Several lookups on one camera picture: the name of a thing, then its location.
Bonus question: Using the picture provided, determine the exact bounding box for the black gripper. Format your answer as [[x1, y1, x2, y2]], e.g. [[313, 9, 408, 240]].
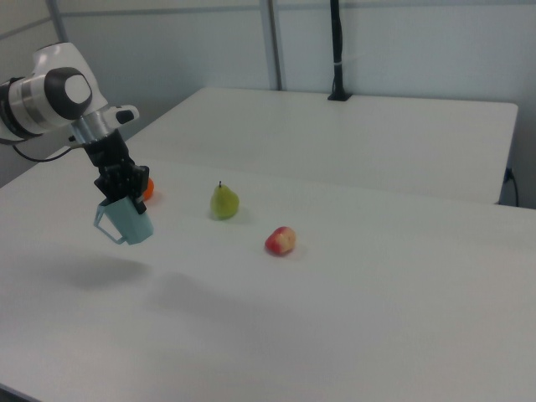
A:
[[81, 129, 151, 215]]

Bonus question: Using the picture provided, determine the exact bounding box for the light blue mug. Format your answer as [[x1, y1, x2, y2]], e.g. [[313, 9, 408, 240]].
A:
[[92, 195, 155, 247]]

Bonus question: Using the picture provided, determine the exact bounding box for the green pear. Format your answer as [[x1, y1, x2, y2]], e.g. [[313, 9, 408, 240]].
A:
[[209, 180, 241, 220]]

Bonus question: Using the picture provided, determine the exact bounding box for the red apple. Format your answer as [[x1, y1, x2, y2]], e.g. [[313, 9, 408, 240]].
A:
[[264, 226, 297, 256]]

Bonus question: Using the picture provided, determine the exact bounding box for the black pole with base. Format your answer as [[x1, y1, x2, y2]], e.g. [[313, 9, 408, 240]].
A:
[[327, 0, 353, 102]]

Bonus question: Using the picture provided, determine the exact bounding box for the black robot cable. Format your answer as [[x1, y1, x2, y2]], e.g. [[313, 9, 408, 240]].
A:
[[11, 142, 85, 162]]

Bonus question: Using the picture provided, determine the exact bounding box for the grey metal frame post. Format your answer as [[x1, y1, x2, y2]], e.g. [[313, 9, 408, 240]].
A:
[[45, 0, 70, 45]]

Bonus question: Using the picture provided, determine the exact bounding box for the grey metal wall post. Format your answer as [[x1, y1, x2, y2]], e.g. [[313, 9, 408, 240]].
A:
[[258, 0, 288, 91]]

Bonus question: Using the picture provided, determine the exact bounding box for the black cable at table edge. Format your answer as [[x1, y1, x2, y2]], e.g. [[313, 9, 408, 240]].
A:
[[504, 166, 520, 207]]

